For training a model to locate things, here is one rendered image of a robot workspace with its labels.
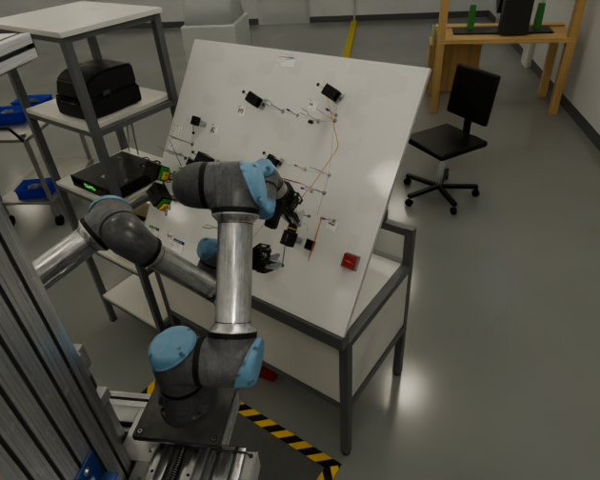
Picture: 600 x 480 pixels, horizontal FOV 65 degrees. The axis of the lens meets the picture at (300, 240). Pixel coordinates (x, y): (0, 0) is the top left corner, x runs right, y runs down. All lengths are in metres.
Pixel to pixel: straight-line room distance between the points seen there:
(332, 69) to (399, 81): 0.29
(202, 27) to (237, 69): 3.94
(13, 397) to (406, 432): 2.01
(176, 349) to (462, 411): 1.89
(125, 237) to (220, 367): 0.46
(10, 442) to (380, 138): 1.42
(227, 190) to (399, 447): 1.79
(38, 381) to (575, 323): 2.98
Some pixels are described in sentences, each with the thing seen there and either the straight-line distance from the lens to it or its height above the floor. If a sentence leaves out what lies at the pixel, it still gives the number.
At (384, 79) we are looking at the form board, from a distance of 1.87.
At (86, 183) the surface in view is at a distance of 2.61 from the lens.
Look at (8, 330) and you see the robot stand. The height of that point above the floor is 1.67.
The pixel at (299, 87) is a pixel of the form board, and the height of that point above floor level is 1.58.
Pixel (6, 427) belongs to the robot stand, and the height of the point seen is 1.54.
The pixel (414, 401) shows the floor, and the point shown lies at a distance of 2.73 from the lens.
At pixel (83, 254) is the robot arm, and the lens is 1.47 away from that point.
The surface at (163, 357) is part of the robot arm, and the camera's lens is 1.13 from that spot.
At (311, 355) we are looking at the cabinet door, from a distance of 2.07.
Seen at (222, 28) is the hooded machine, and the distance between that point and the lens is 6.11.
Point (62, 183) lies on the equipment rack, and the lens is 2.81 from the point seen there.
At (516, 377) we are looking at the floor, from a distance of 2.96.
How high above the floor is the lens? 2.20
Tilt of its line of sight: 36 degrees down
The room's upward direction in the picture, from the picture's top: 4 degrees counter-clockwise
